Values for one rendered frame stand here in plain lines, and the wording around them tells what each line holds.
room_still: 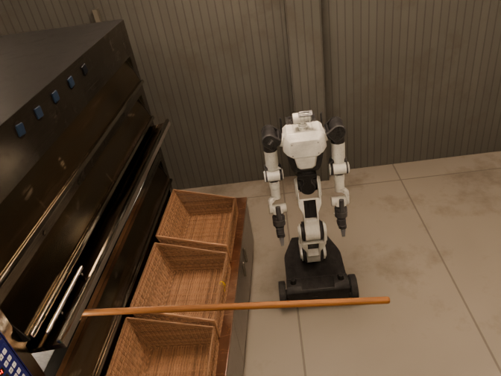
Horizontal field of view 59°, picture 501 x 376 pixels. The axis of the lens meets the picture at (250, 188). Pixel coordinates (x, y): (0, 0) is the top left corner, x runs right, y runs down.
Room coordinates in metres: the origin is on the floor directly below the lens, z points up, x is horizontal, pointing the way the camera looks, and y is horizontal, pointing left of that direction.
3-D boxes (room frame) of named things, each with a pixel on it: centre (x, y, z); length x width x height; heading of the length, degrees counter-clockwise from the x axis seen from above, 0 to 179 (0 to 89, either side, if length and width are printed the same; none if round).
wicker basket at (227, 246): (2.54, 0.40, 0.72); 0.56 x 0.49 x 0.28; 170
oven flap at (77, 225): (1.97, 0.76, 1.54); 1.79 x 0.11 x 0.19; 171
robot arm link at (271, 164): (2.52, -0.17, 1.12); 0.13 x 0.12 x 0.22; 87
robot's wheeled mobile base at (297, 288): (2.52, -0.39, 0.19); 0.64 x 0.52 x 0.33; 175
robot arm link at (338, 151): (2.47, -0.61, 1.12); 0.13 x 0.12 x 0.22; 84
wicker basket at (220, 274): (1.94, 0.50, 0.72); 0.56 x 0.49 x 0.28; 170
